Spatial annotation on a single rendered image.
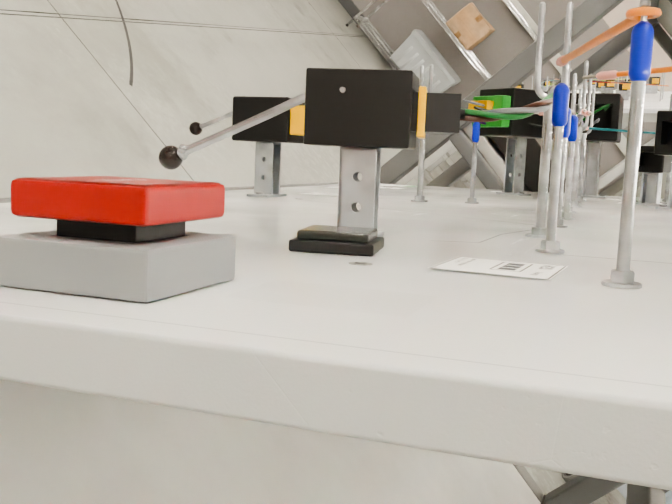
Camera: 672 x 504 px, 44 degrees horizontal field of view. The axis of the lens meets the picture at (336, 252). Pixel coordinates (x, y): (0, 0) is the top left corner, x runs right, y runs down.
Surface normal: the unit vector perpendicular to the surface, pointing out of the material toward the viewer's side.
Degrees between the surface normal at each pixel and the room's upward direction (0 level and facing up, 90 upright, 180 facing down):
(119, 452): 0
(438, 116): 80
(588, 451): 90
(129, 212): 90
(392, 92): 82
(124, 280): 90
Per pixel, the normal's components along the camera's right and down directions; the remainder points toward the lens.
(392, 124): -0.18, 0.11
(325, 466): 0.74, -0.58
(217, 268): 0.94, 0.08
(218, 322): 0.04, -0.99
